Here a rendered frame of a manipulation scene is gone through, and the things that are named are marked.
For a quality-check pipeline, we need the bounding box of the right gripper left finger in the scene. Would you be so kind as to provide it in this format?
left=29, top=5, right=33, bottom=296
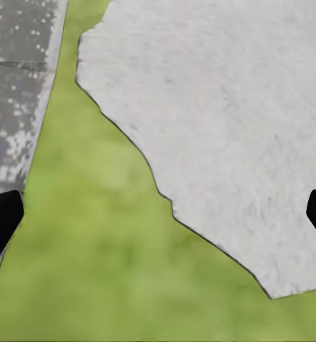
left=0, top=191, right=24, bottom=254

